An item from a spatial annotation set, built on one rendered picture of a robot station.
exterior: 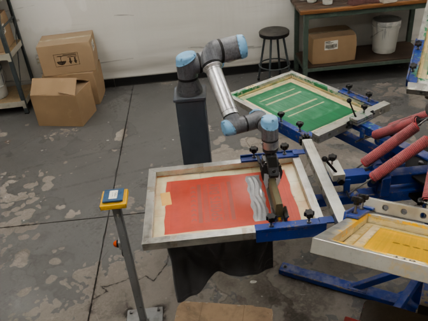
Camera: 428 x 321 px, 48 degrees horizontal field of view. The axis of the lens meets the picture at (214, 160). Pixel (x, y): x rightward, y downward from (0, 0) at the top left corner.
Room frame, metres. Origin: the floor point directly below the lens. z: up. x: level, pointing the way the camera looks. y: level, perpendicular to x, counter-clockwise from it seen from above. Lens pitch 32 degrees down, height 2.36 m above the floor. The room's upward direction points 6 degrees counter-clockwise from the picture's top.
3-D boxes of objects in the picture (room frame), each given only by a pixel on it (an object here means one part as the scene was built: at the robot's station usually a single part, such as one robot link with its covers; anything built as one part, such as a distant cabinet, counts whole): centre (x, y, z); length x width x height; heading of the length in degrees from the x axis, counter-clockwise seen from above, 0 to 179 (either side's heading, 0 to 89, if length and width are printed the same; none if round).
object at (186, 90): (2.58, 0.10, 1.25); 0.15 x 0.15 x 0.10
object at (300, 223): (1.57, -0.30, 0.97); 0.30 x 0.05 x 0.07; 91
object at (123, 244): (1.96, 0.51, 0.48); 0.22 x 0.22 x 0.96; 1
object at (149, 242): (1.85, -0.05, 0.97); 0.79 x 0.58 x 0.04; 91
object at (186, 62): (2.58, 0.09, 1.37); 0.13 x 0.12 x 0.14; 107
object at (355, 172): (1.85, -0.61, 1.02); 0.17 x 0.06 x 0.05; 91
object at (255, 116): (1.96, -0.21, 1.31); 0.11 x 0.11 x 0.08; 17
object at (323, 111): (2.64, -0.65, 1.05); 1.08 x 0.61 x 0.23; 31
